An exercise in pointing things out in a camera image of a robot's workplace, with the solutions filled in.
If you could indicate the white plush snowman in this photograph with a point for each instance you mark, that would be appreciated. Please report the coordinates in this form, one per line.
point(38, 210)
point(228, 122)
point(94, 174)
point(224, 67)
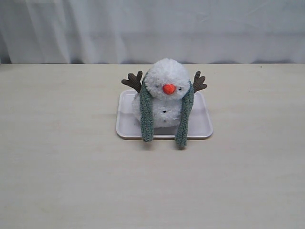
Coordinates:
point(163, 66)

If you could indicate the white rectangular tray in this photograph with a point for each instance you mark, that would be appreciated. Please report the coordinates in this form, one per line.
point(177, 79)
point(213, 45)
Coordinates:
point(128, 127)

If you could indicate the green fuzzy scarf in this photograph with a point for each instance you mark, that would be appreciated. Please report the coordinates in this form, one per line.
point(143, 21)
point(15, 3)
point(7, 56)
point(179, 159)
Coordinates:
point(146, 114)

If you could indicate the white backdrop curtain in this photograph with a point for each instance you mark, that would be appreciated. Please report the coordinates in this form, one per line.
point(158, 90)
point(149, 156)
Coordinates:
point(144, 31)

